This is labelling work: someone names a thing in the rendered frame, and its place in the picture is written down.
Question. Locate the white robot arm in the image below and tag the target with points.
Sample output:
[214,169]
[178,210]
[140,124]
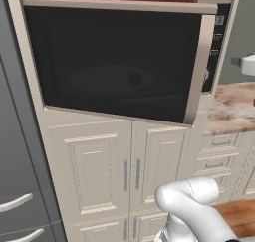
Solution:
[189,209]

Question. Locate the black glass microwave door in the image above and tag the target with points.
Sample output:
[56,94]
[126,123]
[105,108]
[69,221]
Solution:
[113,63]

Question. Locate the large beige cupboard door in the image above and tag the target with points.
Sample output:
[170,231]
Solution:
[93,173]
[162,166]

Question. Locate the low beige cupboard door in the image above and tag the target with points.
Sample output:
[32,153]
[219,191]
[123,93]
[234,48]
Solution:
[149,224]
[99,231]

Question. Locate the built-in microwave oven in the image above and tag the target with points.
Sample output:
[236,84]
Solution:
[219,37]

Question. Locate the beige corner cupboard door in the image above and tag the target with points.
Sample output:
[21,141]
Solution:
[247,173]

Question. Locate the dark grey fridge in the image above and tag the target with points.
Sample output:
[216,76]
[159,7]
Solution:
[16,136]

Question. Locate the tall beige cupboard housing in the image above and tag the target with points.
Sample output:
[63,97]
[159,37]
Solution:
[30,53]

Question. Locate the white small appliance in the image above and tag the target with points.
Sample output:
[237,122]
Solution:
[248,65]

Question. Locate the brown wooden board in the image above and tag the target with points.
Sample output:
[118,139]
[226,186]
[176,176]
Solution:
[239,216]

